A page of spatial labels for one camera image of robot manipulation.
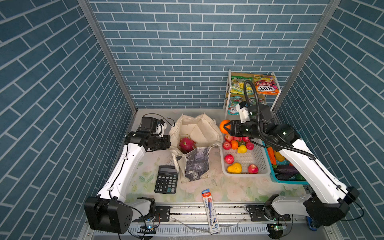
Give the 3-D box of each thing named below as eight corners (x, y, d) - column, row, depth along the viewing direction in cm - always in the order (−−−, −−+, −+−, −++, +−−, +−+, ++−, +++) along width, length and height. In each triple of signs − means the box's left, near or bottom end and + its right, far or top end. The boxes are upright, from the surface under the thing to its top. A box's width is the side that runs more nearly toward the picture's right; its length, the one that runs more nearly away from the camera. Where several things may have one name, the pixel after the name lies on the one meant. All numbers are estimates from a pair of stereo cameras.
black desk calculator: (154, 194, 82) (153, 192, 80) (159, 167, 92) (158, 165, 90) (176, 194, 82) (175, 192, 80) (178, 167, 92) (178, 165, 90)
